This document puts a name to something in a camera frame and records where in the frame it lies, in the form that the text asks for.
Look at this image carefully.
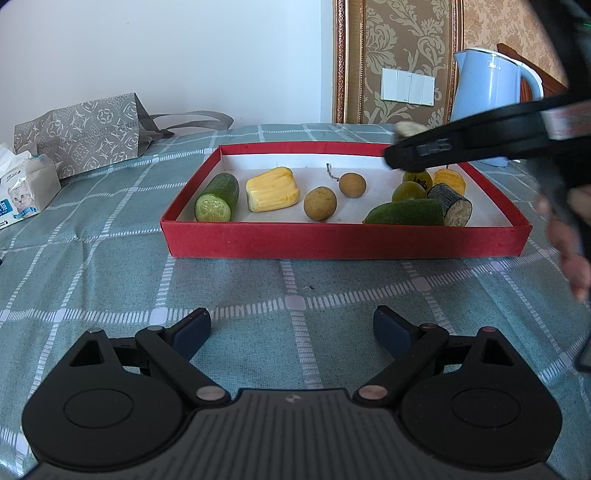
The brown longan fruit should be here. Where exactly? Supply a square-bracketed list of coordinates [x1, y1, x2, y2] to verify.
[304, 186, 338, 221]

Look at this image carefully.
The white wall switch panel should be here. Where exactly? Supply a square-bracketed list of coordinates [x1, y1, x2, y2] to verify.
[380, 68, 436, 107]

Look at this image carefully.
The longan with stem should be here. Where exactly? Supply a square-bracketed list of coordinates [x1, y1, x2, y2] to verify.
[327, 164, 367, 199]

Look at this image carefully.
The red shallow box tray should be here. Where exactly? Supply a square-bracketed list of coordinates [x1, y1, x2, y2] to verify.
[160, 142, 532, 260]

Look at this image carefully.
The grey patterned paper bag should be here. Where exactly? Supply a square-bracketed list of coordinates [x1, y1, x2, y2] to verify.
[13, 93, 233, 180]

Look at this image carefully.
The cucumber piece cut face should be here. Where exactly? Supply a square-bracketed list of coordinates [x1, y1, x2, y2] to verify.
[194, 173, 239, 222]

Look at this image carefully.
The gold picture frame moulding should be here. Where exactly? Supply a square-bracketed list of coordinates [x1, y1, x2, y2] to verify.
[332, 1, 464, 126]

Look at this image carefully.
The person right hand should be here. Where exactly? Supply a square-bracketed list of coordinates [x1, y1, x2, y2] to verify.
[536, 185, 590, 303]

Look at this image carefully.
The tissue pack with cat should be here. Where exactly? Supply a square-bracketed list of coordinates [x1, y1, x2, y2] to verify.
[0, 144, 61, 229]

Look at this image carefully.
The cucumber piece tapered end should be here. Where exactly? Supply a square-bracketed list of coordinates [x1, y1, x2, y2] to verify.
[363, 199, 444, 226]

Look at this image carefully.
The light blue electric kettle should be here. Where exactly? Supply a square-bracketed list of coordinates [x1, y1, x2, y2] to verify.
[448, 47, 546, 168]

